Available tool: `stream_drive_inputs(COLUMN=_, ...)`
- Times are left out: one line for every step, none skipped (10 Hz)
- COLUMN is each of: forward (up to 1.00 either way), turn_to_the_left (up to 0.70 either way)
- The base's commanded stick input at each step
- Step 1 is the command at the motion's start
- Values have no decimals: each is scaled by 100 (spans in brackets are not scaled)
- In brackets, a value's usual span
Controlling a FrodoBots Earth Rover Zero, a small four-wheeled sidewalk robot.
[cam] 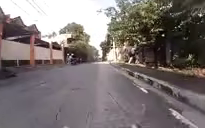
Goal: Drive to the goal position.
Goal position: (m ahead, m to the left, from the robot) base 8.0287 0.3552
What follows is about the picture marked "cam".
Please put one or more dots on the motorcycle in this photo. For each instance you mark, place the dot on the motorcycle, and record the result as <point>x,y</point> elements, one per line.
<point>71,60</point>

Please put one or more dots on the grey asphalt road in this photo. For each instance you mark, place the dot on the grey asphalt road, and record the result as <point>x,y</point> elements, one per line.
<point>90,93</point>

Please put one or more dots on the pale building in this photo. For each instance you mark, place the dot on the pale building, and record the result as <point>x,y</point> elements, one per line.
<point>61,39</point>

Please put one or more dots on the row of trees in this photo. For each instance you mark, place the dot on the row of trees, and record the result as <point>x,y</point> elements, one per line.
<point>140,23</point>

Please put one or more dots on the concrete kerb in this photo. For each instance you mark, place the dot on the concrete kerb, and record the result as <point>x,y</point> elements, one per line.
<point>163,86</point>

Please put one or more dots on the robot's own part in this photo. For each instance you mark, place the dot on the robot's own part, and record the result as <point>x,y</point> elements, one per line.
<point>133,126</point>
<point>65,126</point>

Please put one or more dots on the grey pavement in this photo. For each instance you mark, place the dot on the grey pavement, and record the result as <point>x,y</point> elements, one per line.
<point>190,83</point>

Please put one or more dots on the building with peaked roofs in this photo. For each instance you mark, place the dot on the building with peaked roofs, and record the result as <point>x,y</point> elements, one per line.
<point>16,28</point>

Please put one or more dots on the pale wall with orange pillars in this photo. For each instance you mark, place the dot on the pale wall with orange pillars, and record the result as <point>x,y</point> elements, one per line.
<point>16,50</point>

